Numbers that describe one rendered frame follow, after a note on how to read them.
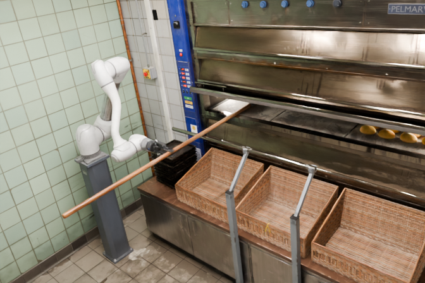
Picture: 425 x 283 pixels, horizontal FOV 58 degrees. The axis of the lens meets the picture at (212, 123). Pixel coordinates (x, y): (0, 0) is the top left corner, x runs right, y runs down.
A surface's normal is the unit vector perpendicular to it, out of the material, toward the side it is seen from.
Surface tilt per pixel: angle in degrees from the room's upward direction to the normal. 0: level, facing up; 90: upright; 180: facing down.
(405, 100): 70
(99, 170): 90
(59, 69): 90
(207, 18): 90
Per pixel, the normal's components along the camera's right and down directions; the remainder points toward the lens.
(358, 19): -0.62, 0.40
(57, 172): 0.75, 0.18
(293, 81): -0.65, 0.04
